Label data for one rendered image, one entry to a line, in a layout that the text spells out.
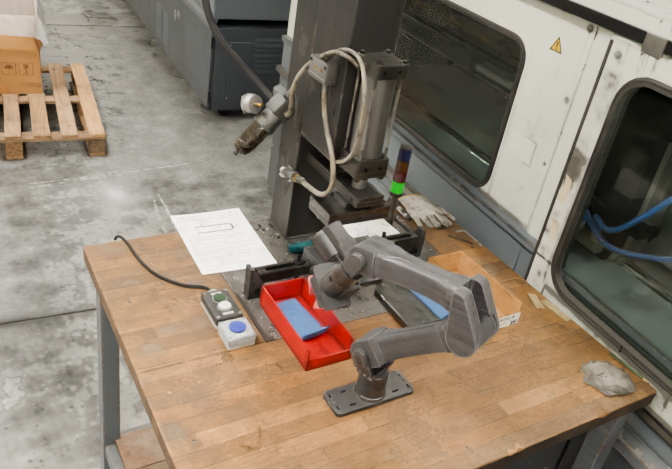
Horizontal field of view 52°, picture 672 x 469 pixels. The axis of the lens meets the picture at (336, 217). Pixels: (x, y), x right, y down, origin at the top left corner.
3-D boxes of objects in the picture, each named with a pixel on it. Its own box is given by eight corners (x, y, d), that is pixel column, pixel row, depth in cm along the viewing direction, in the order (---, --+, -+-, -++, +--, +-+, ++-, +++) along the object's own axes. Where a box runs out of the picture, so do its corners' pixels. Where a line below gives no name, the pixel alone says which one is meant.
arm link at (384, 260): (345, 242, 133) (484, 306, 116) (372, 228, 139) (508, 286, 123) (340, 295, 138) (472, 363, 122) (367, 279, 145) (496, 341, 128)
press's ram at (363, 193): (327, 240, 167) (347, 128, 152) (281, 189, 185) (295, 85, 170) (388, 229, 176) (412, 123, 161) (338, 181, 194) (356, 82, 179)
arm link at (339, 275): (320, 267, 143) (334, 254, 138) (339, 256, 146) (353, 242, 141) (338, 294, 142) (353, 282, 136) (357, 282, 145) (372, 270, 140)
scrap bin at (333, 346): (305, 371, 152) (308, 351, 149) (259, 304, 169) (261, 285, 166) (351, 359, 158) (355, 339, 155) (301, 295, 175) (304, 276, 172)
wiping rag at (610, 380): (566, 372, 167) (608, 404, 157) (569, 362, 166) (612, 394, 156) (603, 358, 174) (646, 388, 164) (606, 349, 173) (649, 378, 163)
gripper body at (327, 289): (334, 264, 152) (348, 251, 147) (348, 307, 149) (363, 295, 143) (308, 268, 149) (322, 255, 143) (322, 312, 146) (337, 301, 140)
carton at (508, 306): (479, 336, 174) (487, 312, 170) (422, 279, 191) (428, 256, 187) (516, 325, 180) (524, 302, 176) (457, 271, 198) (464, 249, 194)
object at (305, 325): (304, 344, 159) (306, 334, 157) (270, 306, 169) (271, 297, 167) (328, 335, 163) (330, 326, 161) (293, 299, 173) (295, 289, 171)
